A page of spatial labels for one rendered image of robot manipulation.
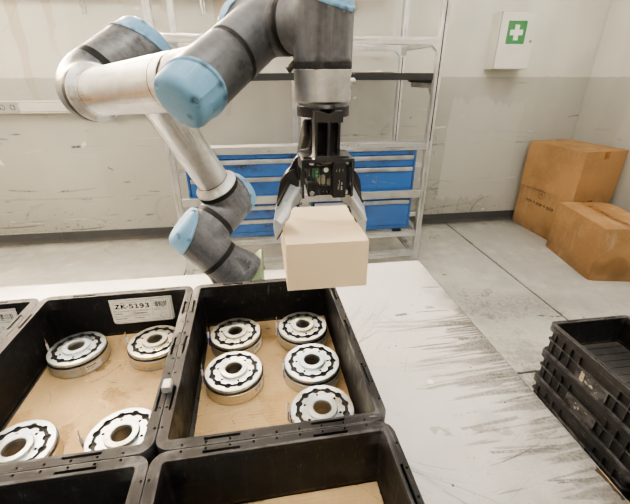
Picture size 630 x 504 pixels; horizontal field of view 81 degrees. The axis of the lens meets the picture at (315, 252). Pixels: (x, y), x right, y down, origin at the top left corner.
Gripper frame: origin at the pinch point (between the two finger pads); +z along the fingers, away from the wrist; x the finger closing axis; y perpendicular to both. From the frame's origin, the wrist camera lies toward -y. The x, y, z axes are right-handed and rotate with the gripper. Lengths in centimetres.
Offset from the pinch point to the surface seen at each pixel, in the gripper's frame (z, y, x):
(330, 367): 24.5, 4.6, 1.5
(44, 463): 17.2, 23.1, -35.9
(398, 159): 29, -186, 81
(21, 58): -32, -272, -177
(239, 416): 27.2, 10.8, -14.9
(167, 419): 17.2, 18.7, -23.0
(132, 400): 27.3, 4.8, -33.4
